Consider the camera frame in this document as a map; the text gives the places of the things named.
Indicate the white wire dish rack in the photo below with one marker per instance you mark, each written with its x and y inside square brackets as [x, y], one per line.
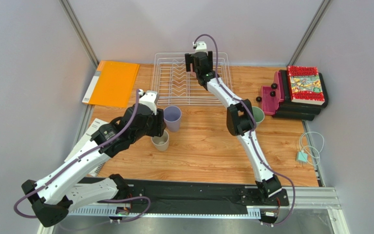
[175, 85]

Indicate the teal power adapter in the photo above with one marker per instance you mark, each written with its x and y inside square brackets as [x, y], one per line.
[301, 157]

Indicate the beige cup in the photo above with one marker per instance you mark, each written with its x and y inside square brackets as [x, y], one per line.
[161, 143]

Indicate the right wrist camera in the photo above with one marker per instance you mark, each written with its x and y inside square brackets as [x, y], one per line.
[199, 46]

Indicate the red book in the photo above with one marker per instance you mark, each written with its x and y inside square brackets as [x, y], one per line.
[305, 85]

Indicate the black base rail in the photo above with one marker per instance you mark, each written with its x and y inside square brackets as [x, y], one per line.
[183, 198]

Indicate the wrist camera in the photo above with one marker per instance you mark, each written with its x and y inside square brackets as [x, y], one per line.
[199, 46]
[148, 98]

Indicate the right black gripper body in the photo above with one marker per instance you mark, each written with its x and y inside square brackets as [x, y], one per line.
[188, 62]

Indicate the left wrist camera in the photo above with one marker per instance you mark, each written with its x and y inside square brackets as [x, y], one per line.
[148, 98]

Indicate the purple cup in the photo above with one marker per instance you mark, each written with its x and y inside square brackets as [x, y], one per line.
[172, 118]

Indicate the orange folder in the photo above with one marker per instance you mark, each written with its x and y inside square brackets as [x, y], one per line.
[112, 84]

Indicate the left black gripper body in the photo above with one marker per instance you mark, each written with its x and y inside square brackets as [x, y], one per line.
[154, 126]

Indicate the black tray stack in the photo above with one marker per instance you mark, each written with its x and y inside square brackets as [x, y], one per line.
[293, 110]

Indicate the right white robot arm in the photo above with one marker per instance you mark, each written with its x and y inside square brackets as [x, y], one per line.
[239, 121]

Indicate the white instruction sheet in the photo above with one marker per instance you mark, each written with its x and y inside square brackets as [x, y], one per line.
[87, 135]

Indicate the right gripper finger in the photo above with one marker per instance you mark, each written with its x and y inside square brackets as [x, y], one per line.
[188, 62]
[210, 59]

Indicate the green cup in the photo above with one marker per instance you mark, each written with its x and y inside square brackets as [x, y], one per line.
[258, 115]

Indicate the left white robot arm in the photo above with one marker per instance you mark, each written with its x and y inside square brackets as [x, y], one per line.
[50, 199]

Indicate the magenta plastic holder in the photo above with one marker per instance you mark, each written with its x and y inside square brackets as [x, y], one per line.
[272, 96]

